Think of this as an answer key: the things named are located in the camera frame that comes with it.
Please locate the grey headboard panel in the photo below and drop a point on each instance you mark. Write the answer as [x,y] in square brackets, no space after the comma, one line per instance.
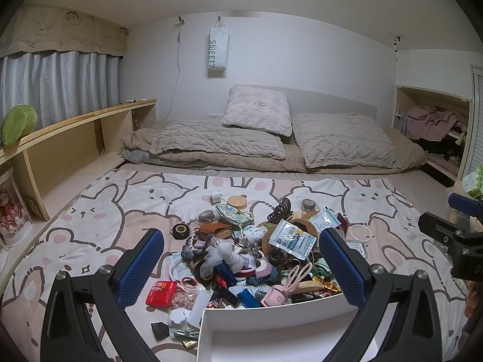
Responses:
[332,101]

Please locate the clear packet with brown roll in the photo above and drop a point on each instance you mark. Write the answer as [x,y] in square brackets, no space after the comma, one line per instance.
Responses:
[308,204]

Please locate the white gauze doll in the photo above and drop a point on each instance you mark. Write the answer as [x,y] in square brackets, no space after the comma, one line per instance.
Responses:
[226,256]

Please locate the beige fleece blanket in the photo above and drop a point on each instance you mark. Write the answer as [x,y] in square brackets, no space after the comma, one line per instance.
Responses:
[264,163]

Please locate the green patterned clips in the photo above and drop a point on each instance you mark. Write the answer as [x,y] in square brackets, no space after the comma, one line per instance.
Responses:
[323,266]

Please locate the white hanging paper bag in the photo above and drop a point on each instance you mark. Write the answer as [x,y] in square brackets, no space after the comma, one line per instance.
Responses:
[218,52]

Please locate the cartoon printed valance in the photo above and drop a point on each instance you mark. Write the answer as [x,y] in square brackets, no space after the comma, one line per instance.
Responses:
[64,30]

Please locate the green plush toy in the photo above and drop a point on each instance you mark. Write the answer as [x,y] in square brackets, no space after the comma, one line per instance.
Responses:
[17,124]

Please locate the light blue sachet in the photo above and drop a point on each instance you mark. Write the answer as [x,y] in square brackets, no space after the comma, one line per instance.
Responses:
[324,220]

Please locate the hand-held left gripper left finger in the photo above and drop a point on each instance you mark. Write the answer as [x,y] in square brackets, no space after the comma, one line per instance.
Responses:
[140,269]

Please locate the round wooden lid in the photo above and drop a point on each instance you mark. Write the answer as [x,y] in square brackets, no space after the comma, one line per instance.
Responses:
[237,202]

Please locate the fluffy beige pillow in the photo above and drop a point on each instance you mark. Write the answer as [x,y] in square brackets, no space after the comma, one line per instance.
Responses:
[258,109]

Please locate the clear doll display box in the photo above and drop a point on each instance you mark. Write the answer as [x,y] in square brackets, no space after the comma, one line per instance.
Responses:
[11,211]

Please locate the pink small gadget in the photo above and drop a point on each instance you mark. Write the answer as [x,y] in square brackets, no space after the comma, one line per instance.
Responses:
[275,298]

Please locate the bunny printed bed sheet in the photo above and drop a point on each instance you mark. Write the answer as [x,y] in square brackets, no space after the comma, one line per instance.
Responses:
[113,211]

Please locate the plain cork coaster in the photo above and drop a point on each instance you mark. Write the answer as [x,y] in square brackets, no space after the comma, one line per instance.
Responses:
[268,238]

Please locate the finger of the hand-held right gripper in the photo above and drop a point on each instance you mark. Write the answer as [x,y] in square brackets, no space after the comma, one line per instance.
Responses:
[436,225]
[466,203]

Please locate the white round cap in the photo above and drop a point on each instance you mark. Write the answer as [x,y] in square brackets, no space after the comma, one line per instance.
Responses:
[178,318]

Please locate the printed cork coaster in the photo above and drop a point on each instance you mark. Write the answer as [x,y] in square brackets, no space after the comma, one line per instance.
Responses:
[303,223]

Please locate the snack bar wrappers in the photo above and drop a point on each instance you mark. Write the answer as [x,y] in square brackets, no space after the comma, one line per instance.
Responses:
[326,285]

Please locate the blue white medicine sachet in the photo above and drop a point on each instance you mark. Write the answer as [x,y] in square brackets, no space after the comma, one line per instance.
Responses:
[292,239]

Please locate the grey curtain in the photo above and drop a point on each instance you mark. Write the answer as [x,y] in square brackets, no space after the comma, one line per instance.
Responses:
[56,86]

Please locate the green packet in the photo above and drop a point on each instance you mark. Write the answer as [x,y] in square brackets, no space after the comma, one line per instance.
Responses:
[473,184]

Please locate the brown leather pouch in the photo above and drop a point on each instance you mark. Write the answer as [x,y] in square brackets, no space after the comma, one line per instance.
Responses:
[215,230]

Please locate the black red packet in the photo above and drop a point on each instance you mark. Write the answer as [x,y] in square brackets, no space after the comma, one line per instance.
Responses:
[226,294]

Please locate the gold padlock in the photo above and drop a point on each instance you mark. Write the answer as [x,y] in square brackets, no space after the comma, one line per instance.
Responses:
[188,344]

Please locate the black hair claw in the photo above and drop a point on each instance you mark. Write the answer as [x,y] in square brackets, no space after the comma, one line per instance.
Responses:
[281,207]

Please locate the pile of clothes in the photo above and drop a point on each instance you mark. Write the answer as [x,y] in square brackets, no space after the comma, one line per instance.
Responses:
[434,120]

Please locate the red glove packet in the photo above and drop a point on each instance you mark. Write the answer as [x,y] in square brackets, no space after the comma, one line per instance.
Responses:
[161,293]

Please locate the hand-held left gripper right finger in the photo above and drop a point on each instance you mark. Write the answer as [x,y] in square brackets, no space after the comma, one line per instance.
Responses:
[341,271]

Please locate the white box container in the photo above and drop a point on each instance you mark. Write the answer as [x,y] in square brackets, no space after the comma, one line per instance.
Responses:
[264,309]

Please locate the small white tape roll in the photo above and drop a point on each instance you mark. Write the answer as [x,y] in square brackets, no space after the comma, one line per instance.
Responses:
[216,196]

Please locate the clear plastic storage bin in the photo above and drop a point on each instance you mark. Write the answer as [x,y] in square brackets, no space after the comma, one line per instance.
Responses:
[456,218]

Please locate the bag of pink candies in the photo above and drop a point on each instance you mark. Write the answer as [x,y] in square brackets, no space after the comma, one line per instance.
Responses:
[183,301]

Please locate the wooden closet cubby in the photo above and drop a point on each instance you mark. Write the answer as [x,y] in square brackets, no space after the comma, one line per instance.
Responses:
[400,101]

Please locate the wooden bedside shelf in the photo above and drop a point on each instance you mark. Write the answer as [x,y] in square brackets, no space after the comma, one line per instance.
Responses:
[64,147]

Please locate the crochet pouch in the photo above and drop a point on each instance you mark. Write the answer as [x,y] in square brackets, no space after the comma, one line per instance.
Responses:
[232,215]

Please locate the blue lighter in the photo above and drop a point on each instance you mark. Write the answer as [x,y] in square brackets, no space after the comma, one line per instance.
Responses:
[247,297]

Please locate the small black square object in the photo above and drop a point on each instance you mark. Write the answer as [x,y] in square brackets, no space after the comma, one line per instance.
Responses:
[159,330]

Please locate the quilted beige pillow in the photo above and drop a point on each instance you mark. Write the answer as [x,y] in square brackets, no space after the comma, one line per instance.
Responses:
[343,143]
[211,139]

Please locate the clear plastic case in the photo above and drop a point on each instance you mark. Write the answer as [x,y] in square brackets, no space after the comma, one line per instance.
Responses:
[356,249]

